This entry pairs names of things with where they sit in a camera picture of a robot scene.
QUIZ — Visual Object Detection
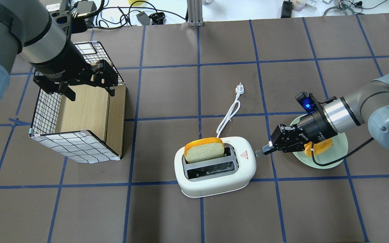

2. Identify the black power adapter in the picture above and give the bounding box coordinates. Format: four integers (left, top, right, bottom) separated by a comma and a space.
280, 0, 293, 19

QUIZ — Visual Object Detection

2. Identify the grid-pattern fabric storage basket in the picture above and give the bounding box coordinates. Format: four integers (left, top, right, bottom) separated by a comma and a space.
29, 41, 127, 164

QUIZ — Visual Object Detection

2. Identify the white two-slot toaster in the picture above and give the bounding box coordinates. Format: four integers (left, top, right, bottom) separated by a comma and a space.
174, 137, 257, 197

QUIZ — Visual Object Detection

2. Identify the aluminium frame post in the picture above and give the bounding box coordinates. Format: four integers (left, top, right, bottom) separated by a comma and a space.
187, 0, 204, 27

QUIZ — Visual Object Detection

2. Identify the light green plate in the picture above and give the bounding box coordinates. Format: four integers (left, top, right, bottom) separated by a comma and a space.
293, 133, 348, 169

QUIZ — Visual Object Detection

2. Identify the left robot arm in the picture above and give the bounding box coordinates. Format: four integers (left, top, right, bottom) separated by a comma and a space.
0, 0, 119, 102

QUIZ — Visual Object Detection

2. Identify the yellow toast slice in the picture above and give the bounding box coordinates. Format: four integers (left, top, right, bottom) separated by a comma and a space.
184, 137, 225, 163

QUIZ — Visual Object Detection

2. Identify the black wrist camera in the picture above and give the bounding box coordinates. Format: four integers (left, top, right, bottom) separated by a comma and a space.
295, 91, 337, 114

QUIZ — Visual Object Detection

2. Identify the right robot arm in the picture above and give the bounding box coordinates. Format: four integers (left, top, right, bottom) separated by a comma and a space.
260, 74, 389, 155

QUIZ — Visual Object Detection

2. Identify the golden triangular pastry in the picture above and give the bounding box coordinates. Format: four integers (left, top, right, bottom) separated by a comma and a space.
304, 138, 333, 157

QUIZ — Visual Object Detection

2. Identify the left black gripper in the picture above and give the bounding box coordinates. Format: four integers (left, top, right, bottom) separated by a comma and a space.
31, 43, 119, 102

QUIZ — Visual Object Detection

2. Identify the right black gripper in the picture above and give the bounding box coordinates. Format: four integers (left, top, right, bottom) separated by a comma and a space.
261, 110, 338, 155

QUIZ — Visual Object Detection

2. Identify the white toaster power cord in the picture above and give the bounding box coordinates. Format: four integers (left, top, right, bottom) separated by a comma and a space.
216, 83, 245, 138

